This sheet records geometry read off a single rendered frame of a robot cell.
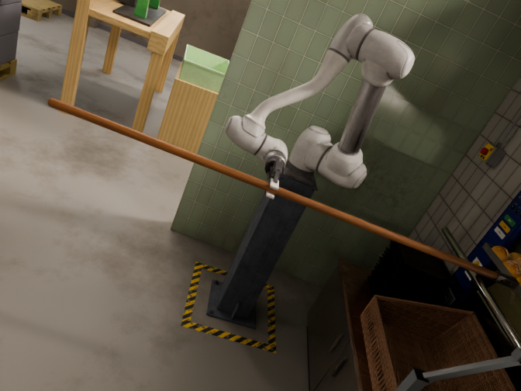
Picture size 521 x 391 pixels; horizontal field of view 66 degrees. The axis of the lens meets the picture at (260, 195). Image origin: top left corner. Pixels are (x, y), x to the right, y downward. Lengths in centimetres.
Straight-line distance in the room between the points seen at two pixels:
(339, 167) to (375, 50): 58
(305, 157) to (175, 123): 229
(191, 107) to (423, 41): 228
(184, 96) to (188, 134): 39
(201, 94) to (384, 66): 260
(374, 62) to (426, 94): 106
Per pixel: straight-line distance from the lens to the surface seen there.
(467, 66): 275
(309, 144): 204
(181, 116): 412
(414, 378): 148
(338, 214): 147
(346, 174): 198
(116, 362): 223
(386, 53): 167
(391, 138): 274
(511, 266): 192
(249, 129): 165
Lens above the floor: 179
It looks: 26 degrees down
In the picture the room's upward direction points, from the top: 25 degrees clockwise
